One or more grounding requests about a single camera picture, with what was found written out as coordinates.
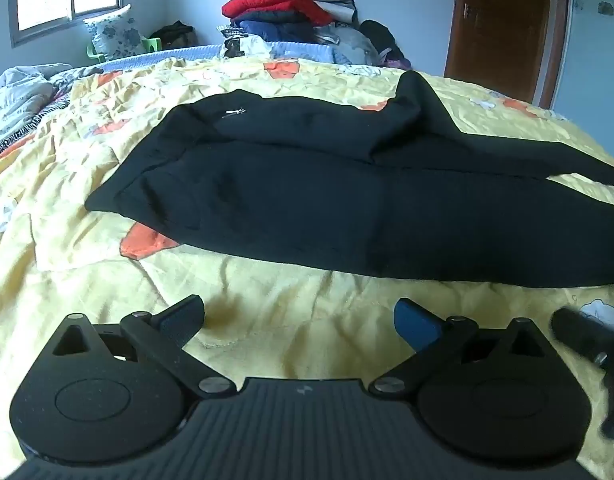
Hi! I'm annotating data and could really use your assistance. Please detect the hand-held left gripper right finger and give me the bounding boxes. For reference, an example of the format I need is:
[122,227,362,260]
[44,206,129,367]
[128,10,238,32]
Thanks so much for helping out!
[368,298,556,404]

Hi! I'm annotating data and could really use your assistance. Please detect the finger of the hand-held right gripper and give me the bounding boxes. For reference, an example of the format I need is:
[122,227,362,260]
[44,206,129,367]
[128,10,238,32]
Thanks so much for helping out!
[551,306,614,367]

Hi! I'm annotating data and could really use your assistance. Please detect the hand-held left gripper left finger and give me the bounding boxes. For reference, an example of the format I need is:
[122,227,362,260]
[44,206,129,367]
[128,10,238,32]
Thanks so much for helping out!
[47,294,238,403]

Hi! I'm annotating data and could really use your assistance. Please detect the black pants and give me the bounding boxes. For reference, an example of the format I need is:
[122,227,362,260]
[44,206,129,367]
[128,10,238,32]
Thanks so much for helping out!
[84,70,614,289]

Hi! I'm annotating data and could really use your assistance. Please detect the yellow printed bedspread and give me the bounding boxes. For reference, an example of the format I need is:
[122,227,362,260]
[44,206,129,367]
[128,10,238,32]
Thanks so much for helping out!
[0,55,614,480]

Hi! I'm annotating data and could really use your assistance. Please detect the blue bedsheet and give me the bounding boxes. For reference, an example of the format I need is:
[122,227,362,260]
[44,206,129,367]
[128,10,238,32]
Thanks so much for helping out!
[84,44,388,69]

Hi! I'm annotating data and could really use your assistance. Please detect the green plastic chair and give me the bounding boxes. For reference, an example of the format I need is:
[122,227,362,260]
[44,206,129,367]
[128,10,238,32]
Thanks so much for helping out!
[87,35,163,64]

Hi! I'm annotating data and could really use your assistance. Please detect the grey white quilt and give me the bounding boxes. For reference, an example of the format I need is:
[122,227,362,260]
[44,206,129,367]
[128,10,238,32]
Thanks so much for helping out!
[0,62,88,162]

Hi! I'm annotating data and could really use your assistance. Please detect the dark brown bag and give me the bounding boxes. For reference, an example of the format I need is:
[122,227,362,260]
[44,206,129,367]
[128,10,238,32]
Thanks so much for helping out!
[149,21,198,50]

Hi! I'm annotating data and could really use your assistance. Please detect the black cloth bundle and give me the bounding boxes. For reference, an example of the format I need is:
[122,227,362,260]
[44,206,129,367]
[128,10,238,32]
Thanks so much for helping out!
[359,19,406,64]

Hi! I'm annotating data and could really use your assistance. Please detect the floral pillow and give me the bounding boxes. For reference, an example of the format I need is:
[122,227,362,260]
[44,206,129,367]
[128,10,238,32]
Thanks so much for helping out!
[84,4,148,62]

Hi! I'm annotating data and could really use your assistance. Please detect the brown wooden door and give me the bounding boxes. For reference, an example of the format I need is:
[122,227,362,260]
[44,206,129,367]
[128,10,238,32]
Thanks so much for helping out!
[444,0,571,109]

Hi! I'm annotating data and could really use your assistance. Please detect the pile of folded clothes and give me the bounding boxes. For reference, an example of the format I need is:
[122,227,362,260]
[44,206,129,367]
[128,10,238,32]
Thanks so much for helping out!
[217,0,385,68]

